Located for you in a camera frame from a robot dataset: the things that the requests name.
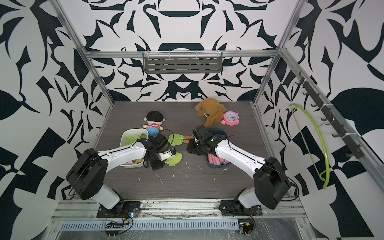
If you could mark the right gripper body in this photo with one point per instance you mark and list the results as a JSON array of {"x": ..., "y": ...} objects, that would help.
[{"x": 196, "y": 147}]

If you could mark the pink alarm clock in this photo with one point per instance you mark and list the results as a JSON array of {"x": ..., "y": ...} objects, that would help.
[{"x": 230, "y": 118}]

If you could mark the brown plush dog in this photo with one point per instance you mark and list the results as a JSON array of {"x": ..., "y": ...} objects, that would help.
[{"x": 212, "y": 109}]

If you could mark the grey hook rail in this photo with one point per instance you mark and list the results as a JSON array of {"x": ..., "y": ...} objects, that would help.
[{"x": 356, "y": 144}]

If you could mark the plush doll black hair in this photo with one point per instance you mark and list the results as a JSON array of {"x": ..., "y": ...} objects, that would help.
[{"x": 154, "y": 123}]

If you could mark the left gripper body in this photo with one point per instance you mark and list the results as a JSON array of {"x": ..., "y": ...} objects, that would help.
[{"x": 158, "y": 163}]

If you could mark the white storage box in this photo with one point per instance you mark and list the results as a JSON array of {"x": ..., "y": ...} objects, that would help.
[{"x": 124, "y": 137}]

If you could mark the grey wall shelf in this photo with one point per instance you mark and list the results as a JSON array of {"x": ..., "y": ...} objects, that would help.
[{"x": 179, "y": 62}]

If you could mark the purple shovel pink handle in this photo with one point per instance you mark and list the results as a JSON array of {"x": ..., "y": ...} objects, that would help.
[
  {"x": 224, "y": 162},
  {"x": 213, "y": 160}
]

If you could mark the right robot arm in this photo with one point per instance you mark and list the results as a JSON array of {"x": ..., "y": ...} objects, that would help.
[{"x": 270, "y": 183}]

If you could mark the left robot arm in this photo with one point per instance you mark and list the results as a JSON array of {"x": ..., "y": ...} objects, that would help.
[{"x": 88, "y": 174}]

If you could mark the teal storage box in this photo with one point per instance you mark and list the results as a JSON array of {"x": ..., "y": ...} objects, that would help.
[{"x": 222, "y": 133}]

